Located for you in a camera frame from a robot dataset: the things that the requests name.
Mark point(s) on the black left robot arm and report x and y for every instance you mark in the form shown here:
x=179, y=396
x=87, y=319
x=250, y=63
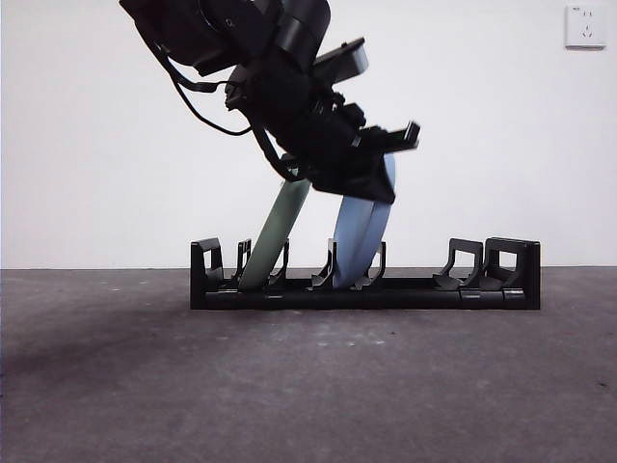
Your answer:
x=270, y=87

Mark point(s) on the blue round plate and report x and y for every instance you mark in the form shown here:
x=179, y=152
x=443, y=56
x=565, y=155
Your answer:
x=356, y=241

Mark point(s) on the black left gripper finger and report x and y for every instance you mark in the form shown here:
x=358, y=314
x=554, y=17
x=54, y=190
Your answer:
x=356, y=178

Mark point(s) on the green round plate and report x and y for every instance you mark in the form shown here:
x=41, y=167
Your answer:
x=275, y=231

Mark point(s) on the black plate rack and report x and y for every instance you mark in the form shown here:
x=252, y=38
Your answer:
x=434, y=298

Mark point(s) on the white wall socket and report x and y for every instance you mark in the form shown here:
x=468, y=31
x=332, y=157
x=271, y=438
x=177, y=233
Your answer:
x=584, y=28

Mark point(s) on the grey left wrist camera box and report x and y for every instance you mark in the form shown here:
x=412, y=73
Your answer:
x=344, y=60

